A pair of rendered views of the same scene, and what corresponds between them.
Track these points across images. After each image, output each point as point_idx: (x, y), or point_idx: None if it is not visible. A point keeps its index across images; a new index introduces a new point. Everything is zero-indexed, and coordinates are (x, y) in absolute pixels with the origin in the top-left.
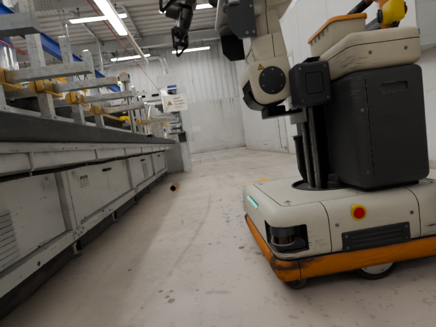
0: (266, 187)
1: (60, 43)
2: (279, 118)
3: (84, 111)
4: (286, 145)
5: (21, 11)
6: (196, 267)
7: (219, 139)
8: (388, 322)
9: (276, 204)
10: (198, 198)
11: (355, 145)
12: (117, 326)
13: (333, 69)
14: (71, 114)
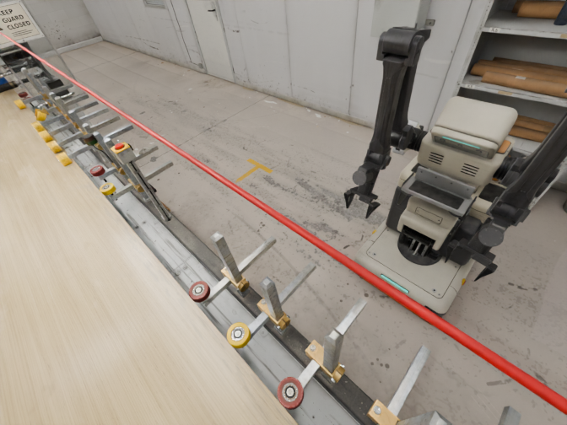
0: (387, 260)
1: (268, 293)
2: (180, 18)
3: (219, 290)
4: (201, 62)
5: (336, 351)
6: (364, 330)
7: (46, 26)
8: (472, 320)
9: (432, 296)
10: (233, 227)
11: (469, 253)
12: (386, 401)
13: (473, 216)
14: (205, 304)
